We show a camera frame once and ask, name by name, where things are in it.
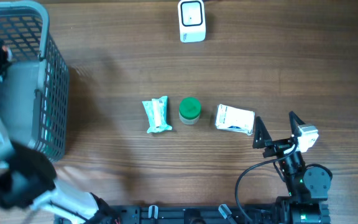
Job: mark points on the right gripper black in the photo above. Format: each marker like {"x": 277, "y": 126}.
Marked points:
{"x": 276, "y": 146}

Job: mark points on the white blue tissue packet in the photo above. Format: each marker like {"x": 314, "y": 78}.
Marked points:
{"x": 234, "y": 119}

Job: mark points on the green lid jar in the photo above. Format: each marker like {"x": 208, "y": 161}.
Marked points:
{"x": 190, "y": 110}

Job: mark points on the mint green wipes packet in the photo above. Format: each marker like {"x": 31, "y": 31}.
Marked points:
{"x": 156, "y": 111}

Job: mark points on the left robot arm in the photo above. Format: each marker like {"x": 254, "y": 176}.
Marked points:
{"x": 28, "y": 179}

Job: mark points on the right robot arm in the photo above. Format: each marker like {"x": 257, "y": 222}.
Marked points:
{"x": 307, "y": 185}

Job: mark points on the white barcode scanner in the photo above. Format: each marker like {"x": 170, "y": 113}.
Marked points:
{"x": 192, "y": 21}

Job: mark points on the grey plastic mesh basket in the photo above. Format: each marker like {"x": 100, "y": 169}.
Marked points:
{"x": 34, "y": 88}

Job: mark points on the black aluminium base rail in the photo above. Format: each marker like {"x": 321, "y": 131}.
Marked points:
{"x": 197, "y": 214}

